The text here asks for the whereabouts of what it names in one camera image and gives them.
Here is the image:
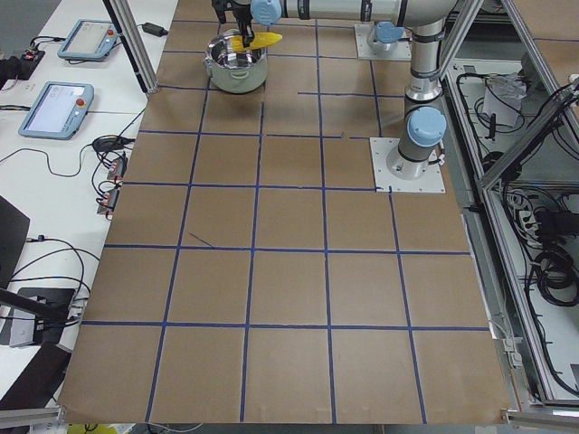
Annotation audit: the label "pale green steel pot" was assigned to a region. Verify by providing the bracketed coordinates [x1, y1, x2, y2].
[204, 29, 268, 94]

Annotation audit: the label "usb hub strip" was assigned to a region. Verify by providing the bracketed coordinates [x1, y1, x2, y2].
[93, 151, 128, 221]

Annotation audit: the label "black monitor stand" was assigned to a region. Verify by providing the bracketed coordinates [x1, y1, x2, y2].
[1, 288, 75, 348]

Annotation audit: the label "black cable bundle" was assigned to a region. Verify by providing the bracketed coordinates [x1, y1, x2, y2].
[524, 246, 579, 308]

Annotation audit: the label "blue teach pendant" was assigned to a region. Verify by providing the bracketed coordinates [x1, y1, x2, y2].
[18, 81, 94, 140]
[57, 20, 119, 61]

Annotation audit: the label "lower blue teach pendant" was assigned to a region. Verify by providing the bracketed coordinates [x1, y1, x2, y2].
[18, 81, 94, 140]

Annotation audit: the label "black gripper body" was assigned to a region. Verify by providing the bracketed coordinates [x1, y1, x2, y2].
[232, 0, 252, 32]

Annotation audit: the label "black power adapter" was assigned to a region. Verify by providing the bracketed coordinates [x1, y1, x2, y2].
[142, 22, 168, 37]

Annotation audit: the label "upper blue teach pendant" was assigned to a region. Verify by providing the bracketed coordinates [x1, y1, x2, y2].
[57, 20, 119, 61]

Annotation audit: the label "yellow corn cob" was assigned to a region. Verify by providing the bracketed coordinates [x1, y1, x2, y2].
[231, 32, 283, 52]

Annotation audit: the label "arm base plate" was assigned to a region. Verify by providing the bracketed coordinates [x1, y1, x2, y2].
[355, 22, 411, 61]
[369, 137, 446, 194]

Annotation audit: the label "aluminium frame post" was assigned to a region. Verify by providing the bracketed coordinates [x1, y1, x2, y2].
[102, 0, 158, 95]

